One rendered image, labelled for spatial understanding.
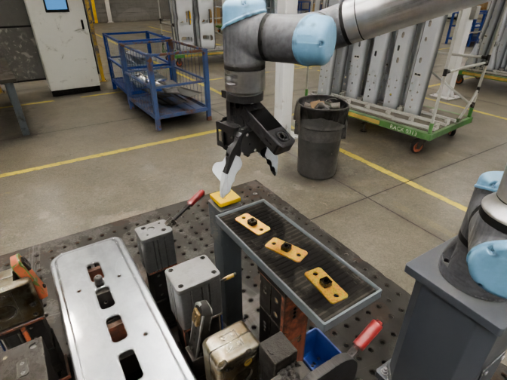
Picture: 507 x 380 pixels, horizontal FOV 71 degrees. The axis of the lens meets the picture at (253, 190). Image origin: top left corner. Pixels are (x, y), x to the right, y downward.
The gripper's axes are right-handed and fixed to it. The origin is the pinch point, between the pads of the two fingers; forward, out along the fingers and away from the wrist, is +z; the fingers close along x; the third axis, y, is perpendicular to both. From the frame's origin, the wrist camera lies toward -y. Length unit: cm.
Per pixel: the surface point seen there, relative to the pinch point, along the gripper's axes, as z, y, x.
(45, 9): -9, 623, -119
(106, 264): 25.4, 28.8, 25.7
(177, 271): 14.5, 3.0, 18.2
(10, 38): 37, 715, -76
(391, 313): 56, -19, -44
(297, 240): 9.5, -10.6, -3.5
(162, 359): 25.5, -5.4, 27.9
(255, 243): 9.5, -5.5, 4.0
